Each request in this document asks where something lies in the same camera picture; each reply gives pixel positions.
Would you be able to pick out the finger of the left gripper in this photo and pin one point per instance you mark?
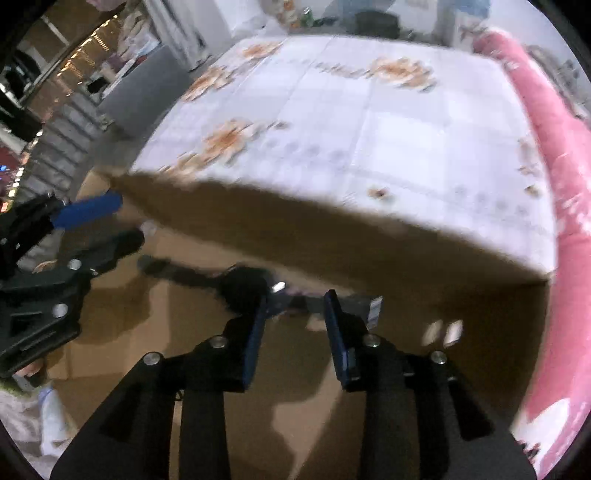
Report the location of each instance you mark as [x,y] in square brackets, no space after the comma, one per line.
[87,210]
[103,256]

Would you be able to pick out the grey storage box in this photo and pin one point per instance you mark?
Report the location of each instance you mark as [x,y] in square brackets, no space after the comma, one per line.
[145,93]

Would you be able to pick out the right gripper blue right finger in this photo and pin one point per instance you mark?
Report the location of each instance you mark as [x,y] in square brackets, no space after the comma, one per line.
[422,419]

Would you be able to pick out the left hand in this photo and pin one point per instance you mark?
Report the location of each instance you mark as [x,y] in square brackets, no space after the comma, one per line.
[44,266]

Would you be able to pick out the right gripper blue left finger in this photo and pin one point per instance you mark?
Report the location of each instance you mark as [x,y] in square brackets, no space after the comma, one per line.
[128,435]

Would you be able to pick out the black stool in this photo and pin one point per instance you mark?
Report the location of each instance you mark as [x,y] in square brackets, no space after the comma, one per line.
[377,24]

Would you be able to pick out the brown cardboard box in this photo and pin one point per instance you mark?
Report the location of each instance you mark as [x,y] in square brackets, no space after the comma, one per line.
[295,422]

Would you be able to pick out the pink strap digital watch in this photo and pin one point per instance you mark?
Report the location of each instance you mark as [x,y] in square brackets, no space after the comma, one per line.
[240,287]

